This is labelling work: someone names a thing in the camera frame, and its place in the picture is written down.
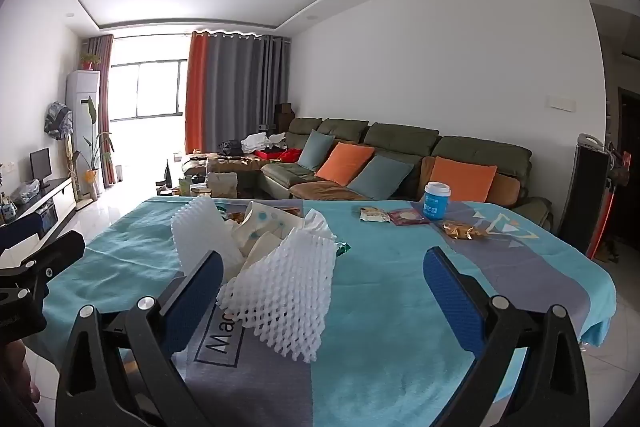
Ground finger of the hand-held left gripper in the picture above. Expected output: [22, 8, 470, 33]
[0, 213, 45, 255]
[0, 231, 87, 292]

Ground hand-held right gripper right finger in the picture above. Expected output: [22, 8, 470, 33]
[422, 247, 591, 427]

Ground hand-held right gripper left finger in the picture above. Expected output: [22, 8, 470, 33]
[55, 249, 224, 427]

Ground white foam net sleeve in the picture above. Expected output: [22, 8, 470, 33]
[171, 196, 246, 285]
[216, 227, 337, 364]

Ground person's left hand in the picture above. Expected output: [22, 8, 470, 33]
[0, 342, 42, 427]

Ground crumpled plastic bag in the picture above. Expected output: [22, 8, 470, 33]
[12, 181, 41, 205]

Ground white and black TV cabinet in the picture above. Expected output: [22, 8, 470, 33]
[0, 177, 78, 248]

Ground black monitor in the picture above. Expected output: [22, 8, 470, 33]
[29, 148, 52, 188]

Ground gold snack packet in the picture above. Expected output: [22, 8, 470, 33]
[440, 219, 488, 241]

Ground red snack packet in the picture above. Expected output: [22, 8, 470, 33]
[389, 209, 431, 226]

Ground blue cup with white lid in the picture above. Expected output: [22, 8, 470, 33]
[422, 181, 452, 222]

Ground large-leaf potted plant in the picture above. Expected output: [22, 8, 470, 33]
[80, 96, 115, 198]

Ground white snack packet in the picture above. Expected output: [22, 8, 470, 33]
[359, 206, 392, 224]

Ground standing fan with patterned cover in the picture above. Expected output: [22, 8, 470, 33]
[44, 102, 81, 202]

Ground black coffee table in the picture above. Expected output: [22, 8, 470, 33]
[170, 154, 266, 198]

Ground kraft paper bag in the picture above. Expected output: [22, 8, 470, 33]
[207, 172, 238, 198]

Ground orange cushion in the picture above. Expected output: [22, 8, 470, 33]
[316, 142, 376, 186]
[427, 156, 498, 204]

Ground brown patterned throw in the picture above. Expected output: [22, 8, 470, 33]
[182, 155, 271, 174]

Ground blue-grey cushion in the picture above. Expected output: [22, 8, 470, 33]
[299, 129, 335, 172]
[347, 155, 415, 200]

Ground crumpled white tissue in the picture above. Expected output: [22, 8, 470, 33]
[300, 208, 338, 240]

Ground striped red-grey curtain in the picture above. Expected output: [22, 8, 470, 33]
[87, 34, 117, 188]

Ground white standing air conditioner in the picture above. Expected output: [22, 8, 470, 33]
[66, 69, 101, 198]

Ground brown sofa seat mat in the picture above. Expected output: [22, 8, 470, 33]
[291, 179, 373, 202]

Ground green sofa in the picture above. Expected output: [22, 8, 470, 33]
[181, 117, 555, 220]

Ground red cloth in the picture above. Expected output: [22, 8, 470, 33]
[255, 148, 303, 164]

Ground white clothes pile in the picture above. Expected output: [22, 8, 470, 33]
[242, 133, 288, 154]

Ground window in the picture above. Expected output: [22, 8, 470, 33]
[110, 61, 188, 122]

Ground brown cardboard boxes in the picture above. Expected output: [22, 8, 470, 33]
[275, 103, 296, 132]

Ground orange and grey curtain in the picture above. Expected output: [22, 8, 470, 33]
[185, 31, 292, 155]

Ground dark wooden door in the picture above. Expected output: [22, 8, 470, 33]
[617, 87, 640, 253]

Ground red upright frame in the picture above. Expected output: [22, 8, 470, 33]
[585, 142, 632, 263]

